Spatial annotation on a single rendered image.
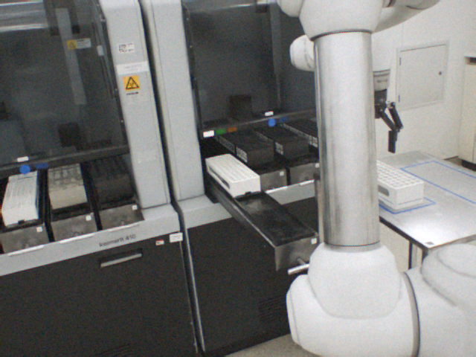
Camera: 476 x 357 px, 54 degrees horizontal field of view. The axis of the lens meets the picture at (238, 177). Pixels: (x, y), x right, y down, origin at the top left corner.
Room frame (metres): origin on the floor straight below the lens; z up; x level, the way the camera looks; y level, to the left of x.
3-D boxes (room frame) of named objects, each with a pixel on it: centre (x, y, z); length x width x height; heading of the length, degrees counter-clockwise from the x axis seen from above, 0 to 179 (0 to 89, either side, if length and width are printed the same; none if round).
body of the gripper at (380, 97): (1.39, -0.43, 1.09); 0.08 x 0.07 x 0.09; 107
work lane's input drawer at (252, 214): (1.40, -0.04, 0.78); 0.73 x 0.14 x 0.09; 19
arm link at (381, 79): (1.39, -0.43, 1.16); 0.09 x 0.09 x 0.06
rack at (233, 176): (1.57, 0.02, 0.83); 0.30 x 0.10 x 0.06; 19
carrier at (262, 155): (1.71, -0.09, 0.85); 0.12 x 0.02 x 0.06; 110
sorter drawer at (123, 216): (1.75, 0.51, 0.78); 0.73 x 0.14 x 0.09; 19
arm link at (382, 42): (1.39, -0.42, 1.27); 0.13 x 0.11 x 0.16; 84
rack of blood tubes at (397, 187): (1.35, -0.44, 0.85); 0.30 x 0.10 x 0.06; 17
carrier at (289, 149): (1.76, -0.23, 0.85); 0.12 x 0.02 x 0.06; 109
